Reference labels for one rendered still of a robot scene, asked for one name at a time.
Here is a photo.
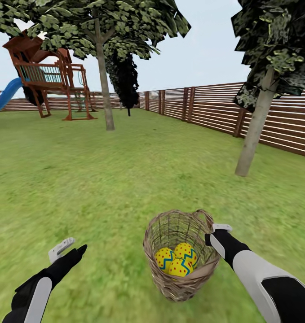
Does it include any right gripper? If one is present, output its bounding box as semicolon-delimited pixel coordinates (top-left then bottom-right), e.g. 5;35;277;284
205;234;212;246

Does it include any easter egg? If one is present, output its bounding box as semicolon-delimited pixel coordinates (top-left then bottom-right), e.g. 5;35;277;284
155;247;176;274
168;258;195;277
174;242;197;268

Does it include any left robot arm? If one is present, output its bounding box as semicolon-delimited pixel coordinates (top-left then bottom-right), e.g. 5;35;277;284
2;237;87;323

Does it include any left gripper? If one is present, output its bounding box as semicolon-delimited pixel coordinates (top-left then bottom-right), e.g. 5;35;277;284
49;244;87;280

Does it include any wicker basket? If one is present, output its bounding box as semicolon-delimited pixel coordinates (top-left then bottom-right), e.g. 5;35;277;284
143;209;221;304

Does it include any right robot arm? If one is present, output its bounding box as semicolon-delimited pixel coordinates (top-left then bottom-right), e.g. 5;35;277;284
205;223;305;323

